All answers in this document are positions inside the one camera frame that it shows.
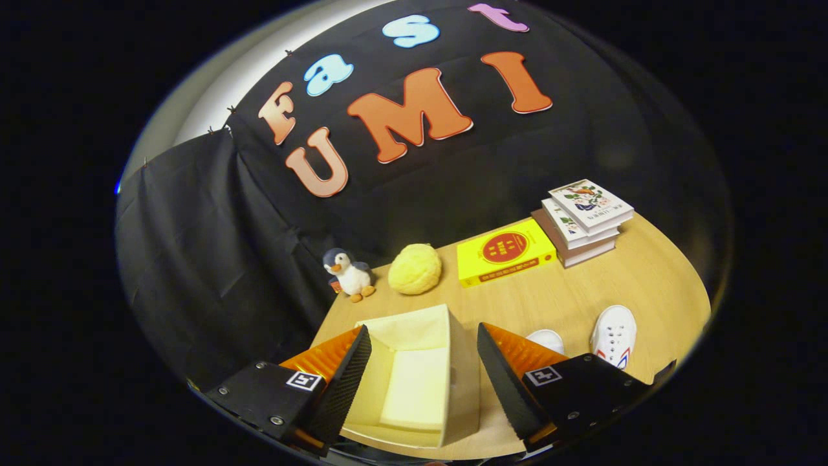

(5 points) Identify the white canvas shoe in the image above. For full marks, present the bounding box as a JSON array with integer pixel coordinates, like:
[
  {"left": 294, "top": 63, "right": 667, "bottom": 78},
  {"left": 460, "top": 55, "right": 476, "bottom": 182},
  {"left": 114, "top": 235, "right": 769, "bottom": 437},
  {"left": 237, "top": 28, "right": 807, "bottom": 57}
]
[
  {"left": 589, "top": 305, "right": 638, "bottom": 370},
  {"left": 525, "top": 329, "right": 565, "bottom": 355}
]

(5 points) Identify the yellow plush ball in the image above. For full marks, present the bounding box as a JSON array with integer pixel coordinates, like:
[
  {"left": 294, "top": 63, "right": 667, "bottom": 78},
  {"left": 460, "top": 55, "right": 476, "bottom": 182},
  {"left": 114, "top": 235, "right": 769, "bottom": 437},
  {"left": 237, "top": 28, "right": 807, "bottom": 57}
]
[{"left": 388, "top": 243, "right": 443, "bottom": 296}]

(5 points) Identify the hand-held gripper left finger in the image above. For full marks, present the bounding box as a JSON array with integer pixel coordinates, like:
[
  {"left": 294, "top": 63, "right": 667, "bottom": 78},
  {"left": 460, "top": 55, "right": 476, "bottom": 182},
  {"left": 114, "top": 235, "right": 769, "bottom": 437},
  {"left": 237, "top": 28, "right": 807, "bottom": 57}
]
[{"left": 206, "top": 325, "right": 373, "bottom": 457}]

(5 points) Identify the penguin plush toy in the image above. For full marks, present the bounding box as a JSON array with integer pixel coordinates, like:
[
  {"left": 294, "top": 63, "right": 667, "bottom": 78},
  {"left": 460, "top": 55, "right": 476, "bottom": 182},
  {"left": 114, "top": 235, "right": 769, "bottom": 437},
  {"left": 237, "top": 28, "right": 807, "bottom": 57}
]
[{"left": 323, "top": 248, "right": 376, "bottom": 304}]

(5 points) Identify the cream fabric storage box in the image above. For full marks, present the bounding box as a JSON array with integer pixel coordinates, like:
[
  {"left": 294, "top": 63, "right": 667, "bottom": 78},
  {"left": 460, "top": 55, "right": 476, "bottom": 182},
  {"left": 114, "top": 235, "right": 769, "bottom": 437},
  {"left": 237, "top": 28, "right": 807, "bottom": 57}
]
[{"left": 341, "top": 304, "right": 481, "bottom": 449}]

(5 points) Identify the yellow book with red circle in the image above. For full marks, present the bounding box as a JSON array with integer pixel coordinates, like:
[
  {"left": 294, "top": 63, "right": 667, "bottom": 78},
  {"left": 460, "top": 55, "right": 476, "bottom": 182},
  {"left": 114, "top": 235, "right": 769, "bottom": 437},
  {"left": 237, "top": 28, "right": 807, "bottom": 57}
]
[{"left": 457, "top": 218, "right": 558, "bottom": 288}]

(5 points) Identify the white illustrated book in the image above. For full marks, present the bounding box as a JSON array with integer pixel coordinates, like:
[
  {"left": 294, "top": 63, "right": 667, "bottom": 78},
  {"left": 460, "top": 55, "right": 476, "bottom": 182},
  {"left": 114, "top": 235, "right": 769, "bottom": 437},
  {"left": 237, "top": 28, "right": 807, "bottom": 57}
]
[{"left": 541, "top": 197, "right": 622, "bottom": 250}]

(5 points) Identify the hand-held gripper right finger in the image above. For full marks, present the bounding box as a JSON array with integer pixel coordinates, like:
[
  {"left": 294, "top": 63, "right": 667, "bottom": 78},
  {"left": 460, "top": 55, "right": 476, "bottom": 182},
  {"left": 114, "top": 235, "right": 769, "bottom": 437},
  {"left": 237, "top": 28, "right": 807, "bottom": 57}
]
[{"left": 477, "top": 322, "right": 677, "bottom": 454}]

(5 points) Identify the white floral cover book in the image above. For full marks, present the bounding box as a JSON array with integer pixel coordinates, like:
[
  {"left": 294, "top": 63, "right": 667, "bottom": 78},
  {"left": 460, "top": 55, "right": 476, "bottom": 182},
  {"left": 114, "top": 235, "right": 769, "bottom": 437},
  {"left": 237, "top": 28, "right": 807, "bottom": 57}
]
[{"left": 549, "top": 179, "right": 635, "bottom": 235}]

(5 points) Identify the brown cover book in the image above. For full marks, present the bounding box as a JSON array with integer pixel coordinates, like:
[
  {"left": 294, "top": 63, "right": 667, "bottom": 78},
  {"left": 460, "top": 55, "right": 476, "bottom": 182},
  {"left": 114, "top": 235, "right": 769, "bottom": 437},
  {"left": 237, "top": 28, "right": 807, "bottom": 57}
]
[{"left": 532, "top": 208, "right": 618, "bottom": 269}]

